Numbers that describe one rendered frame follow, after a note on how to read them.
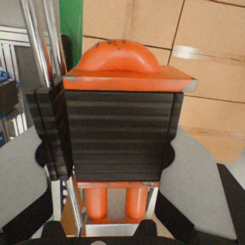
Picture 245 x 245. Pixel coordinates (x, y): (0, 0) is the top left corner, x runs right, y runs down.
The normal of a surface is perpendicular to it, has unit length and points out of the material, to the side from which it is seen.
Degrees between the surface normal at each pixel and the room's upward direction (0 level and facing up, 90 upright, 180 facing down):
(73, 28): 0
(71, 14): 0
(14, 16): 0
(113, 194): 90
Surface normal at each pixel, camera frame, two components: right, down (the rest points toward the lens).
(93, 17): 0.04, 0.46
